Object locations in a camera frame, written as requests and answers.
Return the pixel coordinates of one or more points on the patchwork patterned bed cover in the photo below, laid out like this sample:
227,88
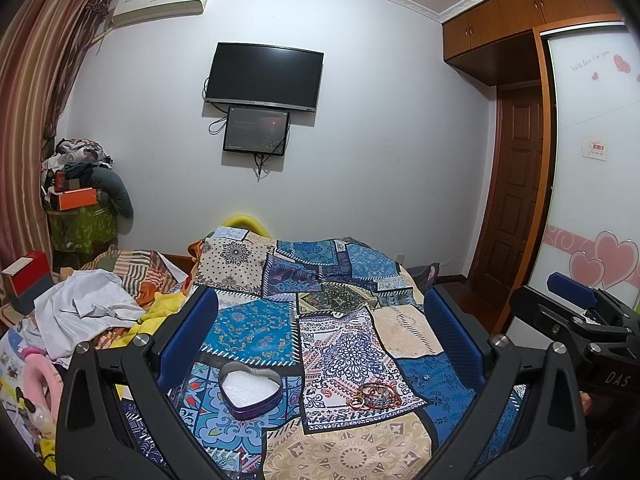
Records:
368,390

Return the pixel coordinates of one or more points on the red and white box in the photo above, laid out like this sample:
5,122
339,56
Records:
26,279

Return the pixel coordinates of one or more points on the white wardrobe door with hearts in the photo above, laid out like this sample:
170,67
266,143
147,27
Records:
592,227

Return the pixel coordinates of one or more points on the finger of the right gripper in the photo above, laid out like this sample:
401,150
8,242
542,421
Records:
605,319
572,287

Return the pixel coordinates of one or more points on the small dark wall monitor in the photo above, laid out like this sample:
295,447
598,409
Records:
256,131

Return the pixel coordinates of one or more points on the yellow cloth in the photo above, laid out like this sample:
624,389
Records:
162,306

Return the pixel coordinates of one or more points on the black wall television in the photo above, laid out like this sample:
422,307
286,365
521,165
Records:
264,75

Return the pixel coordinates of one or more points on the striped red brown curtain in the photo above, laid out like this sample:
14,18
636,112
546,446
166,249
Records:
43,43

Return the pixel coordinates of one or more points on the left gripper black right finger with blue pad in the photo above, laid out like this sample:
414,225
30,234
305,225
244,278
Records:
548,437

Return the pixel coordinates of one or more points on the white crumpled cloth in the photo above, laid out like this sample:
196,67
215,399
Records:
83,306

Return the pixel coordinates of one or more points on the wooden overhead cabinet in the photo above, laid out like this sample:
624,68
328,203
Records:
494,43

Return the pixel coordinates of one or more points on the yellow plush toy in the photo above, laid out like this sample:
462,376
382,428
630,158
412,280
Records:
245,221

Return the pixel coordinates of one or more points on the orange box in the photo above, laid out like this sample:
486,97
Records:
82,197

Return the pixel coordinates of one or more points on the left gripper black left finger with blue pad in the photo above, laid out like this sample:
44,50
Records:
93,438

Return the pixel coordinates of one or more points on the brown wooden door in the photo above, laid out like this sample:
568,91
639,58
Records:
512,193

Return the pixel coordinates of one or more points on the pink plush slipper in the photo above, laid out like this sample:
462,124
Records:
42,383

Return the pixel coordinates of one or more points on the striped orange brown blanket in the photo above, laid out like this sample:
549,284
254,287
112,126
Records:
143,273

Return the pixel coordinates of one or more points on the green patterned cloth cabinet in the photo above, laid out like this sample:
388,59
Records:
82,229

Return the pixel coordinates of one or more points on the person's right hand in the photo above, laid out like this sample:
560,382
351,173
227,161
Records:
586,400

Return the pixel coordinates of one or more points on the purple heart-shaped tin box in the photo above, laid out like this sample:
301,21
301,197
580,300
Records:
249,392

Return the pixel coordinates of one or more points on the pile of clothes on cabinet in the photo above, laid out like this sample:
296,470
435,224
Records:
84,161

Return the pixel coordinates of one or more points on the white air conditioner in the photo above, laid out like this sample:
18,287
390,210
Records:
129,12

